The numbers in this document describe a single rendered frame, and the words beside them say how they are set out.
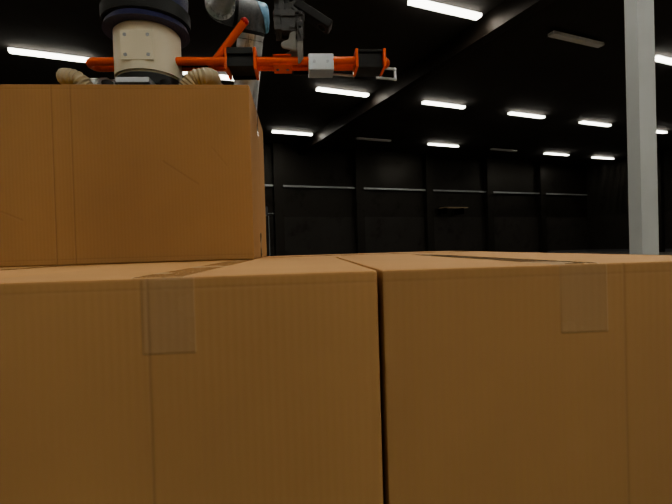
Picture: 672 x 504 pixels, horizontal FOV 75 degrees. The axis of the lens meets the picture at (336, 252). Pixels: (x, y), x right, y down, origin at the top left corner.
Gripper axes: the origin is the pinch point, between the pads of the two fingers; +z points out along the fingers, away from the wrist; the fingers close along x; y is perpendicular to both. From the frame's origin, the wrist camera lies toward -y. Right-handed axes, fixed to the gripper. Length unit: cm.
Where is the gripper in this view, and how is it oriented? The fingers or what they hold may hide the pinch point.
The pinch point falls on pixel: (301, 66)
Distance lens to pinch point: 132.9
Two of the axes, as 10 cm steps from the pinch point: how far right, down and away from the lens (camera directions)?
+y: -10.0, 0.3, -0.6
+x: 0.6, 0.1, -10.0
